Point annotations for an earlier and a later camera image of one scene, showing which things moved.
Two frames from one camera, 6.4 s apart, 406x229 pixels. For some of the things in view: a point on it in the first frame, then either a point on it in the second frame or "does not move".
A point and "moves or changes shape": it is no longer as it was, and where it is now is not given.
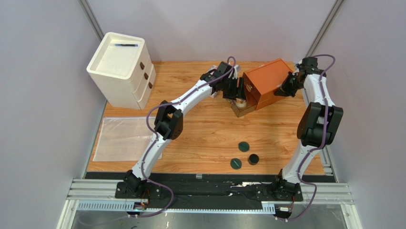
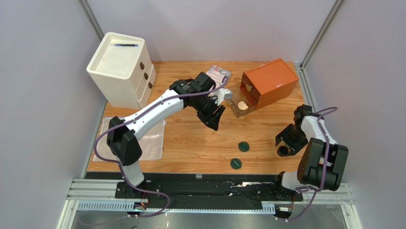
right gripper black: x=283 y=89 → x=290 y=141
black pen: x=126 y=45 does not move
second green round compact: x=236 y=163 does not move
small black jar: x=253 y=159 → x=282 y=150
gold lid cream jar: x=240 y=103 moves or changes shape
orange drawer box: x=260 y=82 does not move
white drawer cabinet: x=122 y=67 does not move
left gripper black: x=232 y=95 → x=214 y=123
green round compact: x=243 y=146 does not move
